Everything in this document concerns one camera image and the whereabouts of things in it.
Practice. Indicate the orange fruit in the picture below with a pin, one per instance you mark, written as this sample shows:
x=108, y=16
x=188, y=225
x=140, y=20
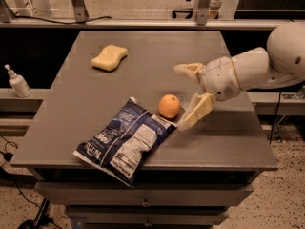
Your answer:
x=169, y=106

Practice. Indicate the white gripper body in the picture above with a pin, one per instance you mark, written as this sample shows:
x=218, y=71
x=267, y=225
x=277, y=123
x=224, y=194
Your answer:
x=218, y=77

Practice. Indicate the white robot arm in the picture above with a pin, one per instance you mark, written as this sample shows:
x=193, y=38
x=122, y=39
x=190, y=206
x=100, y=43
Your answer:
x=280, y=64

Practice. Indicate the blue chip bag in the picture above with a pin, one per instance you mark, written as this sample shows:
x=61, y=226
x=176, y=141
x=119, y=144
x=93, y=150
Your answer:
x=121, y=148

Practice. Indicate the grey drawer cabinet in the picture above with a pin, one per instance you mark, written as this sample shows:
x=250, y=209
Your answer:
x=189, y=181

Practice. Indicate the white pump bottle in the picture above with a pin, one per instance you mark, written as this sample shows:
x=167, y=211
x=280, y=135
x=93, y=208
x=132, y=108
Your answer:
x=18, y=83

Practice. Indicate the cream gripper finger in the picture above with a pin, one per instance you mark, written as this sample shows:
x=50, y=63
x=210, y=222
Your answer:
x=192, y=71
x=199, y=106

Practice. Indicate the yellow sponge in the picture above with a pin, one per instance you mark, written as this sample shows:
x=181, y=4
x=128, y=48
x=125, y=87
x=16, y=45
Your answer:
x=109, y=58

